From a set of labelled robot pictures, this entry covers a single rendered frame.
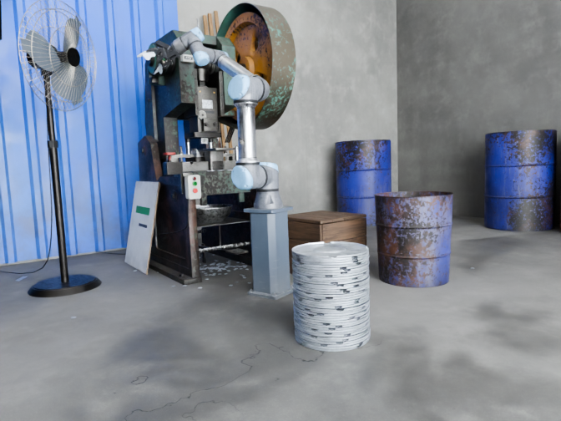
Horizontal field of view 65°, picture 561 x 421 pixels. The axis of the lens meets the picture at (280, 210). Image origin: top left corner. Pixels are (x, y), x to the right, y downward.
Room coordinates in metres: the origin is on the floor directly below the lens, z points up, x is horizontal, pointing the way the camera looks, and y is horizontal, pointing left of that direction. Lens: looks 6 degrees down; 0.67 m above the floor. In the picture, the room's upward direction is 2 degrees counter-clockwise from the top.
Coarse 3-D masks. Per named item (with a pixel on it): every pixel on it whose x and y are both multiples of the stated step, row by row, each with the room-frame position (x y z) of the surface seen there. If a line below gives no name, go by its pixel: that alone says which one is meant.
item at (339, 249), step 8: (296, 248) 1.71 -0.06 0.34; (304, 248) 1.70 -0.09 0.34; (312, 248) 1.70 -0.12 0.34; (320, 248) 1.66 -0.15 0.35; (328, 248) 1.65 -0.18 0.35; (336, 248) 1.65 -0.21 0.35; (344, 248) 1.64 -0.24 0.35; (352, 248) 1.67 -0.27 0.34; (360, 248) 1.66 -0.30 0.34; (368, 248) 1.63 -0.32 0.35; (312, 256) 1.53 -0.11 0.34; (320, 256) 1.52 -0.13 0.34; (328, 256) 1.51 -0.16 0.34; (336, 256) 1.51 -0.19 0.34; (344, 256) 1.52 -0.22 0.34
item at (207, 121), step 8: (200, 88) 2.83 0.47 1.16; (208, 88) 2.86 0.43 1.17; (200, 96) 2.83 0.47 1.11; (208, 96) 2.86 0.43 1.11; (216, 96) 2.90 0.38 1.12; (200, 104) 2.83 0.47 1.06; (208, 104) 2.86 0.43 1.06; (216, 104) 2.90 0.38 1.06; (200, 112) 2.82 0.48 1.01; (208, 112) 2.86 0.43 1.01; (216, 112) 2.89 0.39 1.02; (192, 120) 2.88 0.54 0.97; (200, 120) 2.83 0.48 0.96; (208, 120) 2.82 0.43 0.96; (216, 120) 2.86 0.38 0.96; (192, 128) 2.88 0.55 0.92; (200, 128) 2.83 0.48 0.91; (208, 128) 2.82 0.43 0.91; (216, 128) 2.86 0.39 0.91
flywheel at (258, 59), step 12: (240, 24) 3.14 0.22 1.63; (252, 24) 3.06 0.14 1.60; (264, 24) 2.89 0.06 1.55; (228, 36) 3.27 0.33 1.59; (240, 36) 3.20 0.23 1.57; (252, 36) 3.07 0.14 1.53; (264, 36) 2.90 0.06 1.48; (240, 48) 3.20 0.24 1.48; (252, 48) 3.10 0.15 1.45; (264, 48) 2.97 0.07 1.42; (240, 60) 3.14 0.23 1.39; (252, 60) 3.08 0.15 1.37; (264, 60) 2.97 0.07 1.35; (252, 72) 3.07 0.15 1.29; (264, 72) 2.97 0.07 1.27
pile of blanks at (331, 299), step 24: (312, 264) 1.54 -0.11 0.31; (336, 264) 1.51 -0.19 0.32; (360, 264) 1.58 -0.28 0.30; (312, 288) 1.56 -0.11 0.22; (336, 288) 1.51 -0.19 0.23; (360, 288) 1.55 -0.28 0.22; (312, 312) 1.54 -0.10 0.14; (336, 312) 1.51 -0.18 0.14; (360, 312) 1.54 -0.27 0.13; (312, 336) 1.55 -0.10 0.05; (336, 336) 1.51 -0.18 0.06; (360, 336) 1.54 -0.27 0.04
